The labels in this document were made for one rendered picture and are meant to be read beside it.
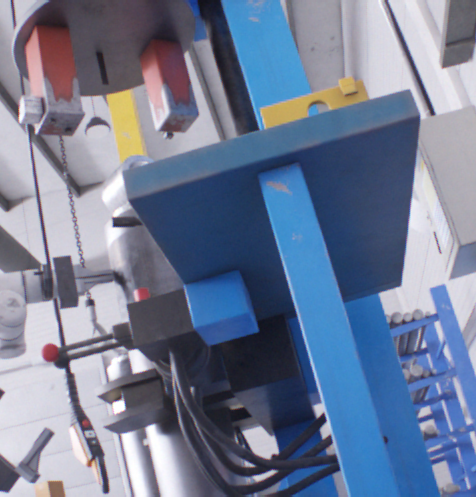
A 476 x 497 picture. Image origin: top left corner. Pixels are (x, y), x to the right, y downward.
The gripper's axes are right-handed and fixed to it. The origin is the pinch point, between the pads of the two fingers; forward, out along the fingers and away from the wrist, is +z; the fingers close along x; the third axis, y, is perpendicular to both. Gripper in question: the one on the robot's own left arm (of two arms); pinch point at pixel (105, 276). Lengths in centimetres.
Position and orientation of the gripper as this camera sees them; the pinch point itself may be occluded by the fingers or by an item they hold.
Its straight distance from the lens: 220.1
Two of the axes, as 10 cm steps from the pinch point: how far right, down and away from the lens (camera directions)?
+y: -2.3, 4.3, 8.7
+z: 9.4, -1.3, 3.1
